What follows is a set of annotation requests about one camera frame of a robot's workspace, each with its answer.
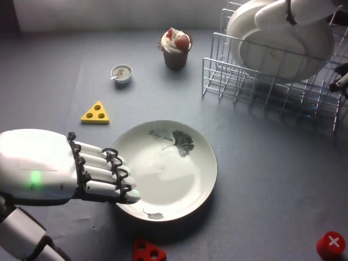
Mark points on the red triangle block with holes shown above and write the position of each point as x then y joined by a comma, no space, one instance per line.
141,255

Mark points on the small white toy bowl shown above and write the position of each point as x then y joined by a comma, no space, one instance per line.
125,79

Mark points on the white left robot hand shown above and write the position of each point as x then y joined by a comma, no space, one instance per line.
32,168

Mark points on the yellow triangle block with holes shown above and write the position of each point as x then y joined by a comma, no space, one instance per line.
93,115

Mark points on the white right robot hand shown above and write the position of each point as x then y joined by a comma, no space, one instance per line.
272,13

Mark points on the red cylinder with white cross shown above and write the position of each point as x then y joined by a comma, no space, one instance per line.
330,243

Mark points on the small white toy spoon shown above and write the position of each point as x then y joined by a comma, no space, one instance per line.
116,77

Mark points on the white plate with leaf print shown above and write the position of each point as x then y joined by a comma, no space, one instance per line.
174,179
272,54

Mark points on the toy cupcake with cream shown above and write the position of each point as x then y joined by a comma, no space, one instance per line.
175,57

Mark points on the white backdrop sheet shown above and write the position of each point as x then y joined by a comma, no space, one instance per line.
81,13

